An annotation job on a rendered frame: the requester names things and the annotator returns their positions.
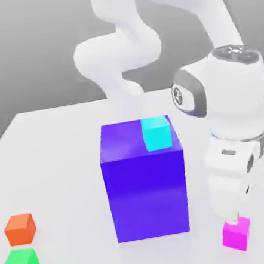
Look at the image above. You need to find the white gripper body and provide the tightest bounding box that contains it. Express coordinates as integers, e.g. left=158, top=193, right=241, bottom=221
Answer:
left=205, top=166, right=256, bottom=221

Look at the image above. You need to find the small magenta cube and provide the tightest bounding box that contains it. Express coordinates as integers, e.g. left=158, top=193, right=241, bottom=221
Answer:
left=218, top=214, right=256, bottom=256

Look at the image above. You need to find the small cyan cube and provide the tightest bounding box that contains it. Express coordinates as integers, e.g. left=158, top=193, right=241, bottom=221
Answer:
left=140, top=114, right=174, bottom=153

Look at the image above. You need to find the small orange cube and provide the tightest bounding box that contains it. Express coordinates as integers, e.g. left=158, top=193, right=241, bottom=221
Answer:
left=2, top=211, right=39, bottom=248

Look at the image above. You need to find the large blue box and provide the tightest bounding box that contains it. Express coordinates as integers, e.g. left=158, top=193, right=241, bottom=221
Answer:
left=94, top=112, right=197, bottom=245

